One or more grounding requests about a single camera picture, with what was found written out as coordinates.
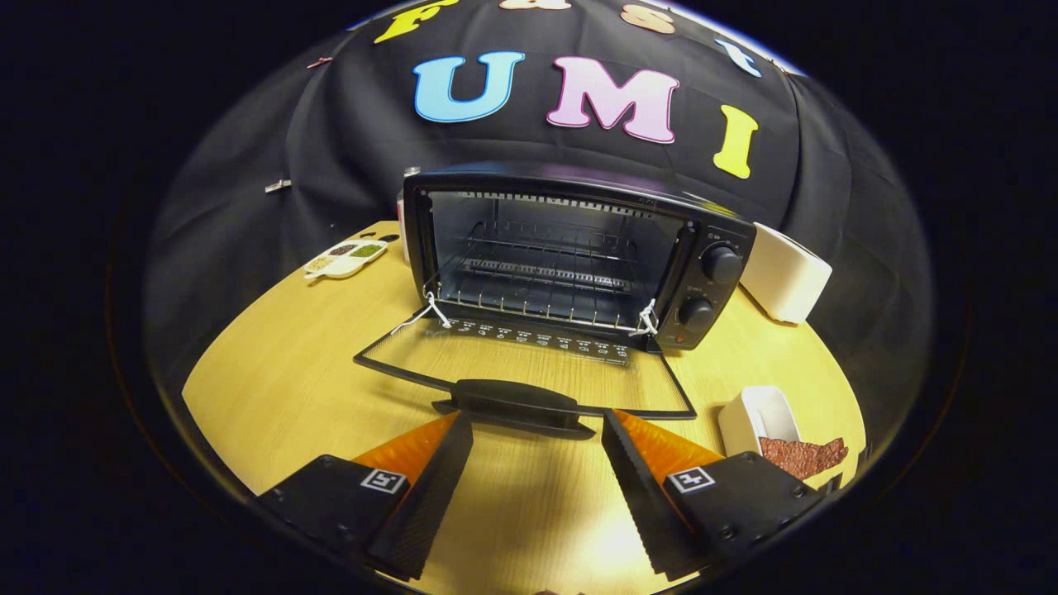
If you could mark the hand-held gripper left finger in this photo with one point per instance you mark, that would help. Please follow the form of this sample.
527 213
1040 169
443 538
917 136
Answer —
430 496

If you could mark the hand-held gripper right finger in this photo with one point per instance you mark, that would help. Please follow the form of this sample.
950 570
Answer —
640 496

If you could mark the reddish brown meat strip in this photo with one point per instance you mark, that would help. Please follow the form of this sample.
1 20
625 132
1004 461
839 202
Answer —
802 459

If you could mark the black toaster oven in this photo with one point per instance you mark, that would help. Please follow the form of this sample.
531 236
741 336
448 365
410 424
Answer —
698 289

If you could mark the white bread toaster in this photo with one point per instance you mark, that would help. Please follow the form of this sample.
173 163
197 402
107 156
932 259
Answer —
785 273

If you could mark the white rectangular dish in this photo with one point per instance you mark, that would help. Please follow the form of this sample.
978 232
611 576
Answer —
756 413

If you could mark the white divided snack dish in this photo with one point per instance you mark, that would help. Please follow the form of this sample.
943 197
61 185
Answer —
347 258

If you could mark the clear plastic bottle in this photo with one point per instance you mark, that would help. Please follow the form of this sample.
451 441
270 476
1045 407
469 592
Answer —
401 227

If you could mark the silver cloth clip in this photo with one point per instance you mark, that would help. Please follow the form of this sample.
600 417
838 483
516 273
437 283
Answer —
277 186

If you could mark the red cloth clip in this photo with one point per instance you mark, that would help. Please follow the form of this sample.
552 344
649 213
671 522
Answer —
318 62

